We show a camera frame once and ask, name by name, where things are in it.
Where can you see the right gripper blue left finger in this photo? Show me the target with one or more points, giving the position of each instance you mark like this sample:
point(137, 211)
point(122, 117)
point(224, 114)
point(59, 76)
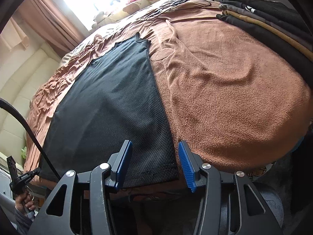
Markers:
point(119, 163)

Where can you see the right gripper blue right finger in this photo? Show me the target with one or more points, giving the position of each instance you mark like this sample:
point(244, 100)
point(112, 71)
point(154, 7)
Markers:
point(191, 165)

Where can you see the black mesh tank top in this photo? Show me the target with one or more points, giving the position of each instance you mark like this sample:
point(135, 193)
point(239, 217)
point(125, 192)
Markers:
point(115, 98)

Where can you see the stack of folded dark clothes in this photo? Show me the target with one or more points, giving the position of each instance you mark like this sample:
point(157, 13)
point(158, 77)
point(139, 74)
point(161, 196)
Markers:
point(278, 27)

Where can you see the person's left hand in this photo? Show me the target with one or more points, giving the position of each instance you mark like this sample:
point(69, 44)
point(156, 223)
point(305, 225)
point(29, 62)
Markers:
point(24, 201)

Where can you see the brown terry bed blanket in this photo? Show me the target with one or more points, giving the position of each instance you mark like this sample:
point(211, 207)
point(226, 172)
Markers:
point(237, 103)

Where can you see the cream padded headboard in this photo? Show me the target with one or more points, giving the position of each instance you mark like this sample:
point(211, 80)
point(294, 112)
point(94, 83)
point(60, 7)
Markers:
point(18, 91)

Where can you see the pink brown window curtain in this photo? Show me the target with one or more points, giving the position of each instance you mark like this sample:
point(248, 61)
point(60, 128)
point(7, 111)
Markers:
point(55, 27)

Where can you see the bear print pillow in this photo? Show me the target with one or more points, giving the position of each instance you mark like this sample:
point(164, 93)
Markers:
point(118, 12)

